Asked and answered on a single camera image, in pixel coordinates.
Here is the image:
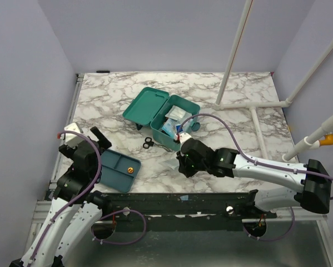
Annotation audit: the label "clear zip bag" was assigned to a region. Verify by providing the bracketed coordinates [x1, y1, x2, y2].
[161, 159, 180, 170]

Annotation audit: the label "teal divided tray insert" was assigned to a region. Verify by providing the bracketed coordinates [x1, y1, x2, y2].
[100, 149, 141, 193]

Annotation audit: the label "white blue bandage roll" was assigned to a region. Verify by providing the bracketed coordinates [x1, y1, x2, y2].
[175, 125, 183, 134]

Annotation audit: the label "white gauze pad packet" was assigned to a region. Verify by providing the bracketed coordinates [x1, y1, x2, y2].
[165, 105, 192, 123]

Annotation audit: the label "teal medicine kit box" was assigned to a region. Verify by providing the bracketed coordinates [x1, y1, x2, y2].
[123, 87, 200, 151]

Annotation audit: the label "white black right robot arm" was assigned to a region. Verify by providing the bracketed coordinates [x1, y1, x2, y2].
[176, 138, 332, 218]

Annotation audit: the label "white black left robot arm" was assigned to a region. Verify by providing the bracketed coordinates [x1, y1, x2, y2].
[10, 123, 112, 266]

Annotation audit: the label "yellow pipe fitting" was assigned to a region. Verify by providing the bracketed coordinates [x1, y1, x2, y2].
[319, 132, 333, 147]

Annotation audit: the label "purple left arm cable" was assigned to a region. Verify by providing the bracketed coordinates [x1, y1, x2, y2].
[29, 131, 148, 262]

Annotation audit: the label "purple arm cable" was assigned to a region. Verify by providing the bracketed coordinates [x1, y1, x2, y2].
[29, 131, 148, 262]
[176, 113, 333, 243]

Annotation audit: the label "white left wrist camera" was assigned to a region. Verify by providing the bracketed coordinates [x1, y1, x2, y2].
[57, 122, 83, 148]

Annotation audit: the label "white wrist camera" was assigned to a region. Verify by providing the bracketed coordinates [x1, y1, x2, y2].
[174, 132, 192, 144]
[57, 122, 83, 148]

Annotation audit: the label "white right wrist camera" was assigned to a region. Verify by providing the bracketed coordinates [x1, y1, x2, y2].
[174, 132, 192, 144]

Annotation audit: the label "black handled bandage scissors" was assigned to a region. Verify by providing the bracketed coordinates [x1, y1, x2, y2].
[143, 137, 172, 152]

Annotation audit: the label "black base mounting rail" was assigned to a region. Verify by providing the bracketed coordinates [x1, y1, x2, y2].
[43, 189, 278, 231]

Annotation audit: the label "white PVC pipe frame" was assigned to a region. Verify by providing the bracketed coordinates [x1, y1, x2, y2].
[213, 0, 333, 164]

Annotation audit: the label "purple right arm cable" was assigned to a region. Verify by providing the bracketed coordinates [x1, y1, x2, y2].
[176, 113, 333, 243]

